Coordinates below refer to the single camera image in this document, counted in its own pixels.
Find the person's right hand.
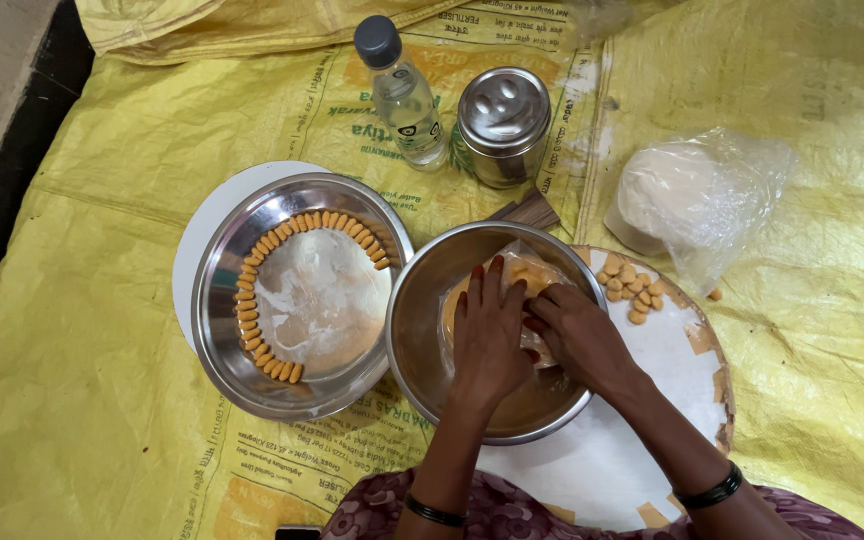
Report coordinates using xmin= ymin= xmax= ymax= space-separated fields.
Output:
xmin=522 ymin=283 xmax=648 ymax=400

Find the person's left hand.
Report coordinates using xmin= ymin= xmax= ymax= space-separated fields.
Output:
xmin=448 ymin=255 xmax=543 ymax=408

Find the plastic bag of orange dough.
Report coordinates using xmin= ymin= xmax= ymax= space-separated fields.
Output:
xmin=435 ymin=240 xmax=577 ymax=376

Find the pile of orange dough pieces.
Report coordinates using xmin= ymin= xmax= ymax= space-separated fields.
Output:
xmin=594 ymin=253 xmax=668 ymax=327

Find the brown wooden piece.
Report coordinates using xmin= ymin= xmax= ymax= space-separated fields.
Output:
xmin=485 ymin=186 xmax=562 ymax=232

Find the steel mixing bowl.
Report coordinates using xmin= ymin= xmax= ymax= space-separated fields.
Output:
xmin=385 ymin=220 xmax=610 ymax=447

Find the paper-covered round board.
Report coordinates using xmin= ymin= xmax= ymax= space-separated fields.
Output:
xmin=475 ymin=244 xmax=738 ymax=534

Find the plastic bag of white dough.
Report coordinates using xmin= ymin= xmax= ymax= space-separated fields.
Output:
xmin=603 ymin=125 xmax=801 ymax=298

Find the steel canister with lid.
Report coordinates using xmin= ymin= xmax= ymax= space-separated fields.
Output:
xmin=456 ymin=66 xmax=554 ymax=191

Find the maroon floral garment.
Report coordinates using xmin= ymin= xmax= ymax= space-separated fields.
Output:
xmin=319 ymin=468 xmax=864 ymax=540

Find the black bangle on left wrist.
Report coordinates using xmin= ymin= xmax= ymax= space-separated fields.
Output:
xmin=403 ymin=490 xmax=470 ymax=528

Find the black bangle on wrist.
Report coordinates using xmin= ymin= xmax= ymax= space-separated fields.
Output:
xmin=672 ymin=460 xmax=745 ymax=512
xmin=403 ymin=490 xmax=470 ymax=528

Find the large steel plate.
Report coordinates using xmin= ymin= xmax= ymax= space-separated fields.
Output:
xmin=190 ymin=172 xmax=417 ymax=423

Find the black bangle on right wrist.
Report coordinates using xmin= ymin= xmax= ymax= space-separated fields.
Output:
xmin=672 ymin=460 xmax=745 ymax=512

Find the clear bottle with grey cap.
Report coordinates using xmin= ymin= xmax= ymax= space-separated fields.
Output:
xmin=352 ymin=15 xmax=453 ymax=173

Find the plain yellow woven sack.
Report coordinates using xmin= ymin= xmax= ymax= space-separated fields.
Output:
xmin=573 ymin=0 xmax=864 ymax=540

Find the row of orange dough pieces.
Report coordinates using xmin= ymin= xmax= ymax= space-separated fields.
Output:
xmin=233 ymin=210 xmax=397 ymax=386

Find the plain white round board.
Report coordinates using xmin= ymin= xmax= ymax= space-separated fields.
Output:
xmin=171 ymin=159 xmax=343 ymax=355

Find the printed yellow woven sack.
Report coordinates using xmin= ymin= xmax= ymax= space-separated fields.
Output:
xmin=0 ymin=0 xmax=609 ymax=540

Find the folded yellow woven sack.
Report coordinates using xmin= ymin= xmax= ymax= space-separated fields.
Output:
xmin=75 ymin=0 xmax=472 ymax=67

